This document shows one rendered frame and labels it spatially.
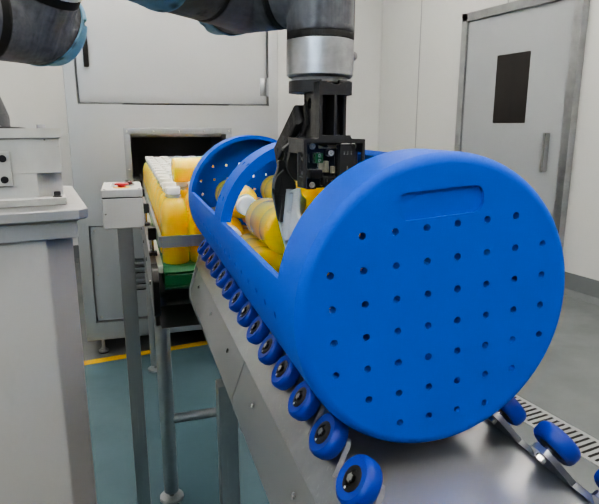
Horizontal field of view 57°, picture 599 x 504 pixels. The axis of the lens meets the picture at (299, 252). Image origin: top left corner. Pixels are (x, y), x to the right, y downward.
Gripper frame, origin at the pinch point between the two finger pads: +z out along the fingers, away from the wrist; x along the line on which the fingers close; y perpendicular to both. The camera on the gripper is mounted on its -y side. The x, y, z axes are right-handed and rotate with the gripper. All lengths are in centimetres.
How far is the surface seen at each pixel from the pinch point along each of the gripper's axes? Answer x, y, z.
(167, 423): -14, -107, 81
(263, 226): -2.9, -14.0, -0.8
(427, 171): 3.4, 20.8, -11.3
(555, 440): 14.6, 27.0, 12.9
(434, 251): 4.6, 20.8, -4.2
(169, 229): -12, -80, 11
